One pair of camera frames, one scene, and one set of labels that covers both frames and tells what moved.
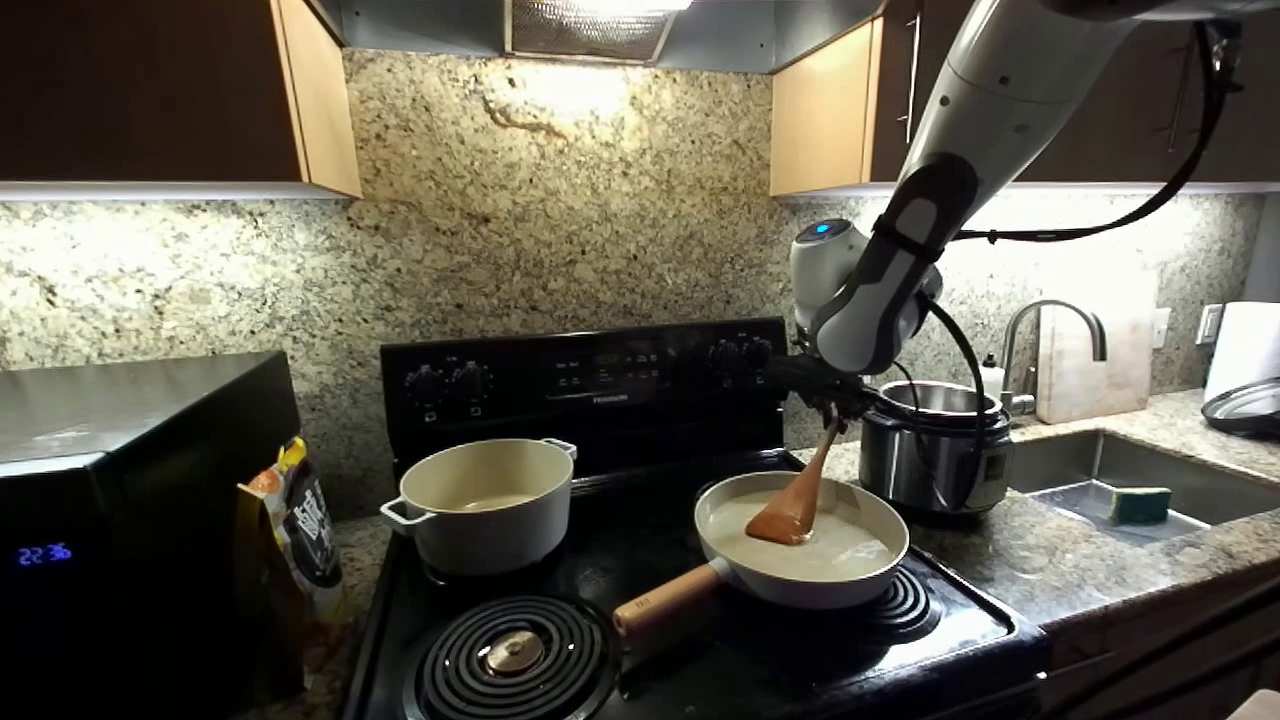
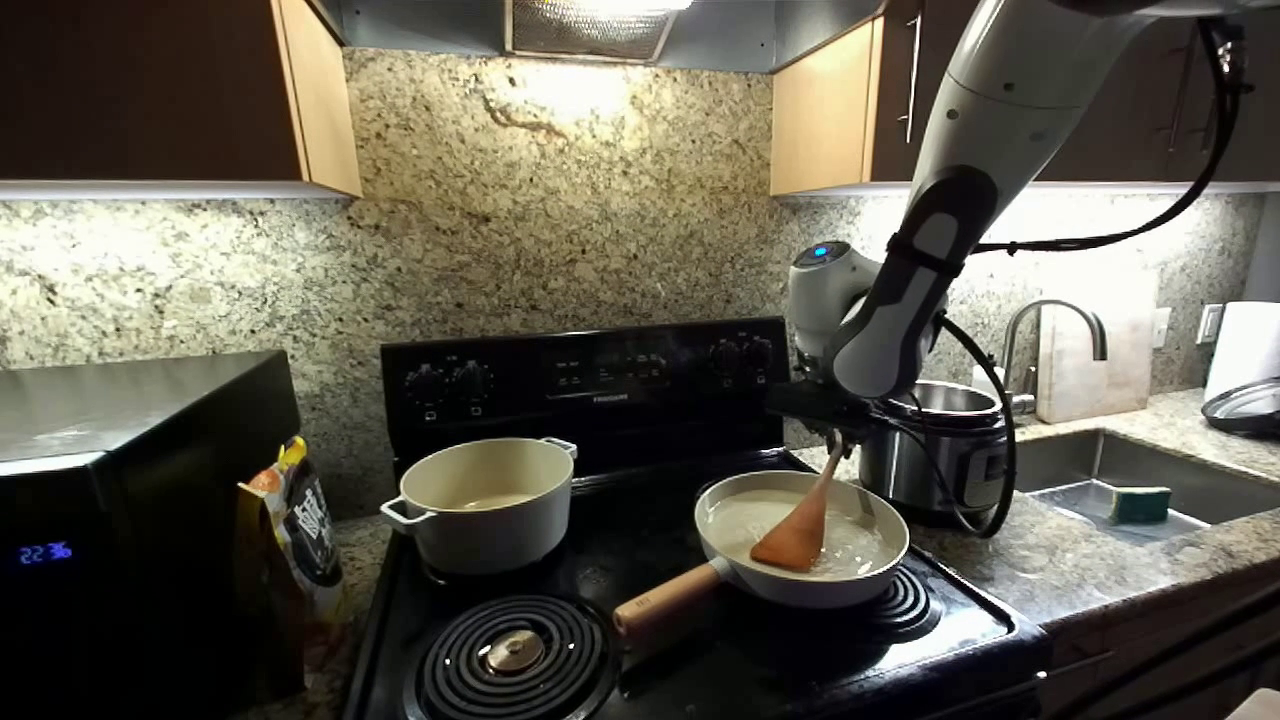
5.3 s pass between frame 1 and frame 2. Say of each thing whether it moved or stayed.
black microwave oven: stayed
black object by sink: stayed
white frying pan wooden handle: stayed
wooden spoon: moved
